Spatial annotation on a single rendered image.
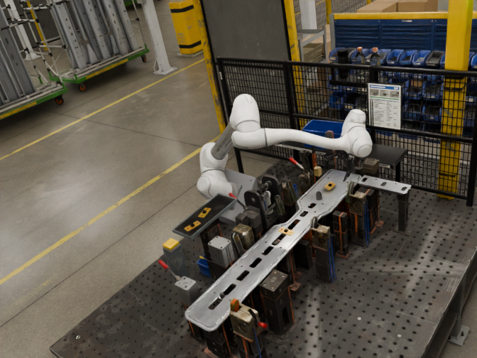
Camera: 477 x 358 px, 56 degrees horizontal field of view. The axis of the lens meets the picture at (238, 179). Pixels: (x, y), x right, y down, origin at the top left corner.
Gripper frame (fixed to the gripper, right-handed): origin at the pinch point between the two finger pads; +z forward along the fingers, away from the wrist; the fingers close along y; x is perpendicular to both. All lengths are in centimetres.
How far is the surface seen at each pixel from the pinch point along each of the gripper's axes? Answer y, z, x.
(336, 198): 8.8, 8.5, -8.6
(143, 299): -48, 72, -99
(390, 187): 29.6, -1.7, 12.4
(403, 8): -125, 8, 435
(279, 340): 30, 42, -85
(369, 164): 10.9, -2.3, 22.8
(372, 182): 18.5, 2.2, 14.3
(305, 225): 6.5, 12.8, -37.4
